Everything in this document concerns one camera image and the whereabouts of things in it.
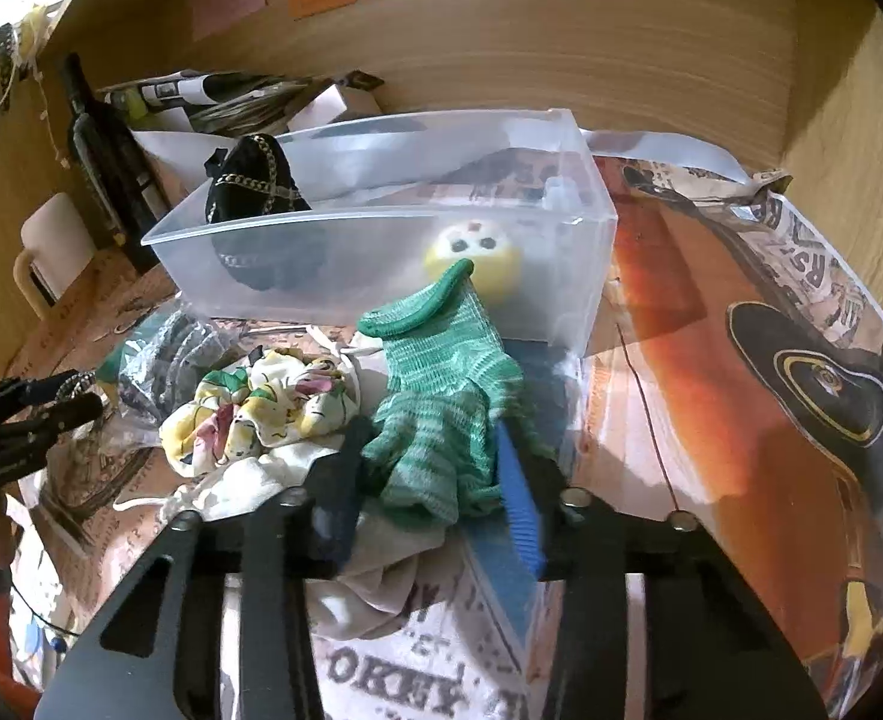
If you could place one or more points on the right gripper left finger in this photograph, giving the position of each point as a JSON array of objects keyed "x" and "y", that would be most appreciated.
[{"x": 153, "y": 648}]

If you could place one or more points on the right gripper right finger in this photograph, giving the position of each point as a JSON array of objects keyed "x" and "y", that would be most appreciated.
[{"x": 652, "y": 609}]

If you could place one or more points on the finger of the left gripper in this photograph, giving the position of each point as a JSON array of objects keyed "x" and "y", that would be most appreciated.
[
  {"x": 24, "y": 444},
  {"x": 16, "y": 394}
]

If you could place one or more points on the white cloth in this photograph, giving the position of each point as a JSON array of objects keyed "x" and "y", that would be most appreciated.
[{"x": 376, "y": 554}]

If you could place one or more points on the green knit glove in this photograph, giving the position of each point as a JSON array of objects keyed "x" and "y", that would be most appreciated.
[{"x": 434, "y": 453}]

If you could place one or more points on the black pouch with chain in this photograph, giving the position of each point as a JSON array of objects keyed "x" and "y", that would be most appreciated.
[{"x": 250, "y": 182}]

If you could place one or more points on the yellow felt ball face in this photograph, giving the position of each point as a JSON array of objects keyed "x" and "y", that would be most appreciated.
[{"x": 496, "y": 257}]

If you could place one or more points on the silver scrubber in bag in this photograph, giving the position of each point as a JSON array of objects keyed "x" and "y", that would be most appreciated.
[{"x": 164, "y": 358}]

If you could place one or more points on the floral fabric scrunchie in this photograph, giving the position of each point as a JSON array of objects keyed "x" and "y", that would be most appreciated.
[{"x": 277, "y": 397}]

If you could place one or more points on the white mug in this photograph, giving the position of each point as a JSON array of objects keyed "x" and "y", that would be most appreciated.
[{"x": 56, "y": 248}]

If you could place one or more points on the dark wine bottle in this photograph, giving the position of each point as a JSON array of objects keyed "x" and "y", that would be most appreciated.
[{"x": 115, "y": 168}]

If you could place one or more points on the clear plastic bin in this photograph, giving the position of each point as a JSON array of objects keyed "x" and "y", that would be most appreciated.
[{"x": 382, "y": 189}]

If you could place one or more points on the stack of newspapers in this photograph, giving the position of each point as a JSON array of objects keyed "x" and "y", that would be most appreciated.
[{"x": 225, "y": 103}]

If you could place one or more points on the small white cardboard box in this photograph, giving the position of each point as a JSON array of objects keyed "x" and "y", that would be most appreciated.
[{"x": 336, "y": 104}]

